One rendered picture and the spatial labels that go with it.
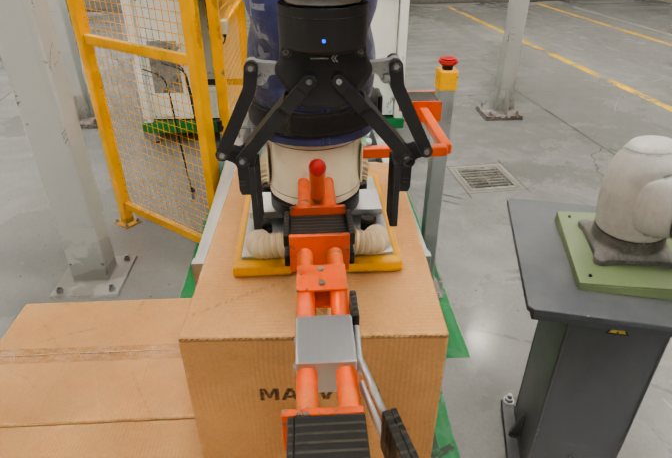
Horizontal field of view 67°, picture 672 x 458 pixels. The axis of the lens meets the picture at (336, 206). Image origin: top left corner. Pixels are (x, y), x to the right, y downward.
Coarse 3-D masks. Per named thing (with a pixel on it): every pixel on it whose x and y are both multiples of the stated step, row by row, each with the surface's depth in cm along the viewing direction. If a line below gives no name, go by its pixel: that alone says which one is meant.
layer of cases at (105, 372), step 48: (48, 336) 130; (96, 336) 130; (144, 336) 130; (0, 384) 117; (48, 384) 117; (96, 384) 117; (144, 384) 117; (0, 432) 106; (48, 432) 106; (96, 432) 106; (144, 432) 106; (192, 432) 106
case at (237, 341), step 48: (240, 192) 113; (384, 192) 113; (240, 288) 84; (288, 288) 84; (384, 288) 84; (432, 288) 84; (192, 336) 74; (240, 336) 74; (288, 336) 74; (384, 336) 75; (432, 336) 75; (192, 384) 79; (240, 384) 79; (288, 384) 79; (384, 384) 80; (432, 384) 80; (240, 432) 85; (432, 432) 86
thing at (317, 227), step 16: (304, 208) 74; (320, 208) 74; (336, 208) 75; (288, 224) 71; (304, 224) 72; (320, 224) 72; (336, 224) 72; (352, 224) 71; (288, 240) 69; (304, 240) 68; (320, 240) 68; (336, 240) 68; (352, 240) 69; (288, 256) 70; (320, 256) 69; (352, 256) 71
